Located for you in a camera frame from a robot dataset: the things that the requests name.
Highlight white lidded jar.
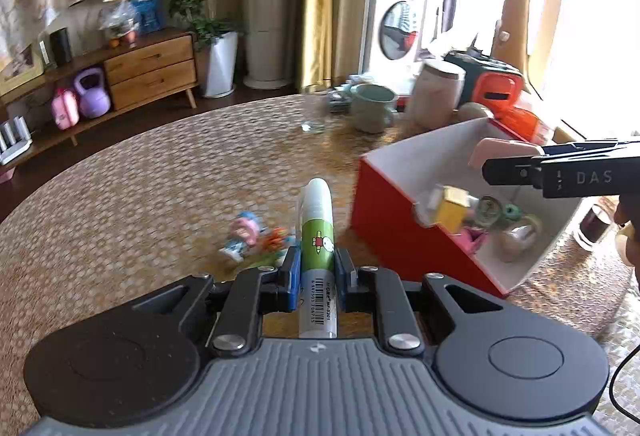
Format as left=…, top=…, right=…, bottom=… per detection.
left=407, top=60, right=467, bottom=129

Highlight orange toy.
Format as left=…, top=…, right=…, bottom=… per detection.
left=260, top=227, right=296, bottom=261

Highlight purple kettlebell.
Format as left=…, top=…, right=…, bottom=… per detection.
left=74, top=68, right=112, bottom=119

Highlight small packets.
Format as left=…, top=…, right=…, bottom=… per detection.
left=327, top=74, right=358, bottom=114

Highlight person's right hand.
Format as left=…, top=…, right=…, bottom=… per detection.
left=614, top=196, right=640, bottom=277

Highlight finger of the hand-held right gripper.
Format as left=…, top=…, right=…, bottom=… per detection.
left=482, top=157, right=547, bottom=189
left=542, top=141, right=640, bottom=157

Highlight orange and black tool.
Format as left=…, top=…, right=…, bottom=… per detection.
left=445, top=50, right=531, bottom=117

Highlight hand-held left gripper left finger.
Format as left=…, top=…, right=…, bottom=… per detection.
left=145, top=248, right=301, bottom=358

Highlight pink toy backpack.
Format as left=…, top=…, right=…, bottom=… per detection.
left=51, top=88, right=81, bottom=131

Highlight silver white toy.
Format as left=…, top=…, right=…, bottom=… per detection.
left=500, top=225, right=533, bottom=261

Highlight blue pink toy figure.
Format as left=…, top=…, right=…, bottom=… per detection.
left=220, top=211, right=268, bottom=261

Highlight pink toy piece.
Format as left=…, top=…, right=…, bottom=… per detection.
left=457, top=226, right=488, bottom=257

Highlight wooden sideboard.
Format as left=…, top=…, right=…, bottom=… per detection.
left=0, top=28, right=198, bottom=167

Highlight yellow toy block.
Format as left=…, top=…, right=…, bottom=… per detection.
left=434, top=186, right=473, bottom=233

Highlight white router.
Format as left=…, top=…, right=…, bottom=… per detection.
left=0, top=116, right=33, bottom=165

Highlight red cardboard box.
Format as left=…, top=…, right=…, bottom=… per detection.
left=350, top=117, right=586, bottom=299

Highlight orange box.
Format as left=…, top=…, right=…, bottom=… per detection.
left=495, top=108, right=556, bottom=141

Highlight white washing machine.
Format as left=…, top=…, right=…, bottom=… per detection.
left=367, top=0, right=428, bottom=71

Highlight grey egg-shaped object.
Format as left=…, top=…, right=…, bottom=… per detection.
left=457, top=102, right=496, bottom=124

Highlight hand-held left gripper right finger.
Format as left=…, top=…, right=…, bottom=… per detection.
left=336, top=248, right=501, bottom=358

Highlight green white glue stick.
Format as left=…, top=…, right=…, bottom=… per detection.
left=298, top=178, right=340, bottom=341

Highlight potted plant in white pot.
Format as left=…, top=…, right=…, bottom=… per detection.
left=147, top=0, right=241, bottom=99

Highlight clear plastic item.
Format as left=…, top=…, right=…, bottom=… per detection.
left=412, top=188, right=446, bottom=224

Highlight white column air conditioner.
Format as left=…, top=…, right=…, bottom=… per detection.
left=243, top=0, right=306, bottom=89

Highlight dark cylinder cup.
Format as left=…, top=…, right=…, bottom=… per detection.
left=575, top=203, right=615, bottom=251

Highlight green mug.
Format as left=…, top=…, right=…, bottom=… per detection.
left=350, top=84, right=398, bottom=134

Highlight black speaker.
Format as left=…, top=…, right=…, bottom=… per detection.
left=50, top=28, right=73, bottom=66

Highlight picture frame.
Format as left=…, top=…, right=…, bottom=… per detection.
left=0, top=43, right=46, bottom=96

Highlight black cable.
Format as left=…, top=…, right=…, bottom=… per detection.
left=611, top=343, right=640, bottom=417

